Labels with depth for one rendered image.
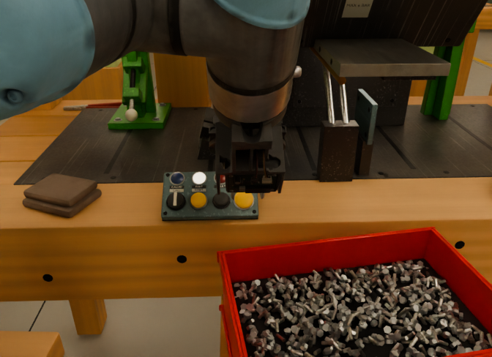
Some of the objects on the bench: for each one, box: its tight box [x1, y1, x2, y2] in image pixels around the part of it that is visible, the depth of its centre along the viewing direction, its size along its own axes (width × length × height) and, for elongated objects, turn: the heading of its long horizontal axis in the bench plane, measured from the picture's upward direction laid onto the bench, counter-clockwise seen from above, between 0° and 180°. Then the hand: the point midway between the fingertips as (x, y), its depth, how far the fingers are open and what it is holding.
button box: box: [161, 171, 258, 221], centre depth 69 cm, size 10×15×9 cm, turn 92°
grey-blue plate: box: [354, 89, 378, 176], centre depth 79 cm, size 10×2×14 cm, turn 2°
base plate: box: [14, 104, 492, 185], centre depth 97 cm, size 42×110×2 cm, turn 92°
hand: (246, 173), depth 58 cm, fingers closed
